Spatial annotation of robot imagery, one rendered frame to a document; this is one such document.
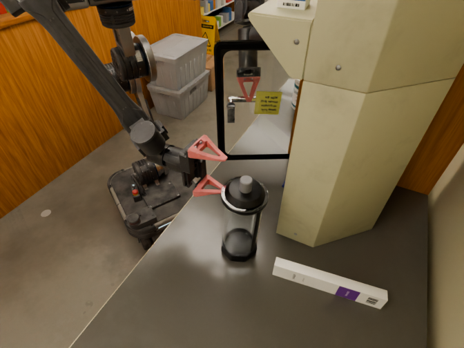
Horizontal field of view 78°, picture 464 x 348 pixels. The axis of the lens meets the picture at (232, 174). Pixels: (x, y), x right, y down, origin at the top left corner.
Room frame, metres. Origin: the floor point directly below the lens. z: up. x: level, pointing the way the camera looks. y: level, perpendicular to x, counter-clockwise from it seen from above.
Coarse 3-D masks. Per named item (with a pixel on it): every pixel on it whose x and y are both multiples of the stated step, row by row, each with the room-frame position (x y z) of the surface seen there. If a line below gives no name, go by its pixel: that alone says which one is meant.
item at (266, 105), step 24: (240, 72) 0.77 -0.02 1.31; (264, 72) 0.77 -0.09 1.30; (240, 96) 0.77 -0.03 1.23; (264, 96) 0.77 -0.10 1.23; (288, 96) 0.77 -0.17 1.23; (240, 120) 0.77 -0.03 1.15; (264, 120) 0.77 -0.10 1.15; (288, 120) 0.78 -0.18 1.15; (240, 144) 0.77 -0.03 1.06; (264, 144) 0.77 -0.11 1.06; (288, 144) 0.78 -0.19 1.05
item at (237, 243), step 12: (228, 180) 0.48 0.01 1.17; (228, 204) 0.41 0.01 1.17; (264, 204) 0.41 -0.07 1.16; (228, 216) 0.42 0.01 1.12; (240, 216) 0.40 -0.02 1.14; (252, 216) 0.40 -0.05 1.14; (228, 228) 0.42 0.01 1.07; (240, 228) 0.40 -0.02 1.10; (252, 228) 0.41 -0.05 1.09; (228, 240) 0.42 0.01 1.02; (240, 240) 0.40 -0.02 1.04; (252, 240) 0.41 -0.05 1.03; (240, 252) 0.40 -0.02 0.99
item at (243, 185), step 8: (248, 176) 0.45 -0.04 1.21; (232, 184) 0.46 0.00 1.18; (240, 184) 0.44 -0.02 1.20; (248, 184) 0.43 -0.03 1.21; (256, 184) 0.46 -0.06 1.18; (224, 192) 0.44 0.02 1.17; (232, 192) 0.43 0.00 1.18; (240, 192) 0.43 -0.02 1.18; (248, 192) 0.43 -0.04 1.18; (256, 192) 0.44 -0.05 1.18; (264, 192) 0.45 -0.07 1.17; (232, 200) 0.42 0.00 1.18; (240, 200) 0.41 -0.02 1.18; (248, 200) 0.41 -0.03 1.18; (256, 200) 0.41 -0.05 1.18; (248, 208) 0.40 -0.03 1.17
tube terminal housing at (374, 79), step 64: (320, 0) 0.50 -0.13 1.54; (384, 0) 0.46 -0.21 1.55; (448, 0) 0.48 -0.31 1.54; (320, 64) 0.49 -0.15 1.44; (384, 64) 0.45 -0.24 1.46; (448, 64) 0.50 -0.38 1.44; (320, 128) 0.48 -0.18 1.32; (384, 128) 0.47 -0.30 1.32; (320, 192) 0.46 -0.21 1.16; (384, 192) 0.50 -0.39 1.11
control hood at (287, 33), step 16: (272, 0) 0.63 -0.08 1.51; (256, 16) 0.54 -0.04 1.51; (272, 16) 0.53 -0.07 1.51; (288, 16) 0.53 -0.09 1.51; (304, 16) 0.53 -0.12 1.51; (272, 32) 0.53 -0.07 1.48; (288, 32) 0.52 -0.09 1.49; (304, 32) 0.50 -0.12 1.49; (272, 48) 0.53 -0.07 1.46; (288, 48) 0.51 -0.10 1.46; (304, 48) 0.50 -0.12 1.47; (288, 64) 0.51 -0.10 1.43; (304, 64) 0.50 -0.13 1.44
